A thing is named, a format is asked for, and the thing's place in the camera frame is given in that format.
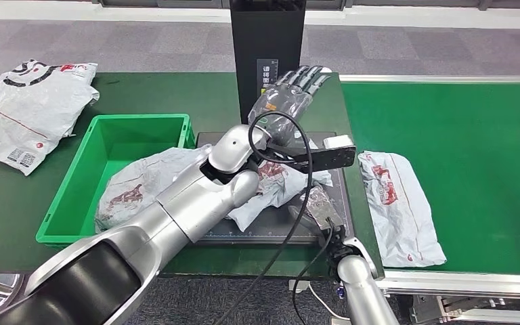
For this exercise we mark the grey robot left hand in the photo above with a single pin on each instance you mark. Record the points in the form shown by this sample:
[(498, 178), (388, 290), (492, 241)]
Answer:
[(282, 107)]

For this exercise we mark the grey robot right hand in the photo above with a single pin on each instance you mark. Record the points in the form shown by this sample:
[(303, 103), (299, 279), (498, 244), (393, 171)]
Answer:
[(302, 215)]

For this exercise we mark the plain grey parcel bag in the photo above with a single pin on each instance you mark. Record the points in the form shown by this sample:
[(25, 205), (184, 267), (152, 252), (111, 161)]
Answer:
[(278, 193)]

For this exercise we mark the grey parcel bag red print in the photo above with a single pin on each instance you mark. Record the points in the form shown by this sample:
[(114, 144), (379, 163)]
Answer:
[(399, 211), (139, 179)]

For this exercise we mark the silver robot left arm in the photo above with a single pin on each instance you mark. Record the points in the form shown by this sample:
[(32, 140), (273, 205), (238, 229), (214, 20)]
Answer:
[(175, 215)]

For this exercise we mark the black inbound scanner machine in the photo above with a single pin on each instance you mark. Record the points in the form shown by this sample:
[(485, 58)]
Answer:
[(264, 36)]

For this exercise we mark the white parcel bag black print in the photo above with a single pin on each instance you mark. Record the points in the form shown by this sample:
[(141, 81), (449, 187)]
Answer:
[(31, 112)]

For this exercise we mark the black yellow label sticker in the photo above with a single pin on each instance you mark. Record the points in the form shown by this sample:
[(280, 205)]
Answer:
[(264, 71)]

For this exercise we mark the small white round object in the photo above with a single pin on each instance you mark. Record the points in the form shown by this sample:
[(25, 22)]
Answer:
[(328, 70)]

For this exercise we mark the green plastic crate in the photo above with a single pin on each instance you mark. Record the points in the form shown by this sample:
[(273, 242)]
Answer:
[(107, 139)]

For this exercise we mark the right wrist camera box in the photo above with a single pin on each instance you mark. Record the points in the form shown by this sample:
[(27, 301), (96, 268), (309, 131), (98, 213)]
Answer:
[(325, 208)]

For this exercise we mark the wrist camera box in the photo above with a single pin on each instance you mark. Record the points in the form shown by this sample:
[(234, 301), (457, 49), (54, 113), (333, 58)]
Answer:
[(325, 208), (331, 159)]

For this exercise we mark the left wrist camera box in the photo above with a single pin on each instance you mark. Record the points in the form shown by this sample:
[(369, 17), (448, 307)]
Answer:
[(331, 159)]

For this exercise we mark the white bracket block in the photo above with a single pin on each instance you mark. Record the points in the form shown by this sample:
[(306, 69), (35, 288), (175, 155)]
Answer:
[(298, 286)]

